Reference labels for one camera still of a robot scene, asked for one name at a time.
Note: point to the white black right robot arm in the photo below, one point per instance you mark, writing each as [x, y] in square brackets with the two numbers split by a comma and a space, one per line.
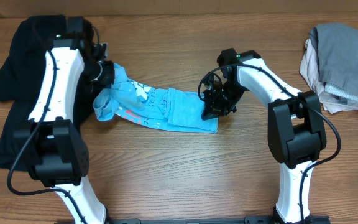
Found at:
[295, 129]

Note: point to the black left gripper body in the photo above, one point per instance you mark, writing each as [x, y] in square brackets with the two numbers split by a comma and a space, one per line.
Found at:
[105, 74]

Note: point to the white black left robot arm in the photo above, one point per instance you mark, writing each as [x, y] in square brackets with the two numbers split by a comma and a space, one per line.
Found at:
[51, 148]

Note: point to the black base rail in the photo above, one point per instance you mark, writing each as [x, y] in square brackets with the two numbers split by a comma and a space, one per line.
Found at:
[265, 219]

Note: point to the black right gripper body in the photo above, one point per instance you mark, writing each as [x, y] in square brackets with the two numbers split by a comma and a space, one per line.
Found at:
[222, 97]

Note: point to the grey folded garment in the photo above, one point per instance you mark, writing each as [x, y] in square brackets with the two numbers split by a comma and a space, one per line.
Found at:
[336, 46]

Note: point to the light blue printed t-shirt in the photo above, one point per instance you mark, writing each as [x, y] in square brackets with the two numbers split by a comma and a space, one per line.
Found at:
[165, 109]

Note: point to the black t-shirt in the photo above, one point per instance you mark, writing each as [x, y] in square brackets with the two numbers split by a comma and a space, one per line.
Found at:
[22, 74]

